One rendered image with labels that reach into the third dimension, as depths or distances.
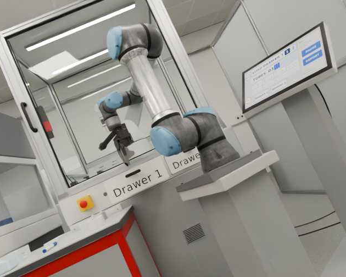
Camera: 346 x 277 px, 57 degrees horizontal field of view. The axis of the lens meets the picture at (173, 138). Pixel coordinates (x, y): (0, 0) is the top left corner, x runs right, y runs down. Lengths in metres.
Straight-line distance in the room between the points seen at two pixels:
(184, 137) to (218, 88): 4.42
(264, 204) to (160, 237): 0.83
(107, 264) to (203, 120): 0.64
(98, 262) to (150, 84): 0.68
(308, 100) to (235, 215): 0.87
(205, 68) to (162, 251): 4.12
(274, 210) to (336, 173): 0.69
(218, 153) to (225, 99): 4.36
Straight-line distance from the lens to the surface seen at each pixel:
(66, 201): 1.89
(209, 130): 1.16
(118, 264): 1.28
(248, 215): 1.11
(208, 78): 5.51
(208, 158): 1.15
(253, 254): 1.15
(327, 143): 1.79
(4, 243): 2.00
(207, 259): 1.90
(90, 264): 1.29
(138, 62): 1.20
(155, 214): 1.83
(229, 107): 5.47
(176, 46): 1.96
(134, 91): 1.55
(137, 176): 1.48
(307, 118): 1.79
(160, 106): 1.13
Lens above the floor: 0.86
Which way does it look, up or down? 4 degrees up
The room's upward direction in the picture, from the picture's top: 25 degrees counter-clockwise
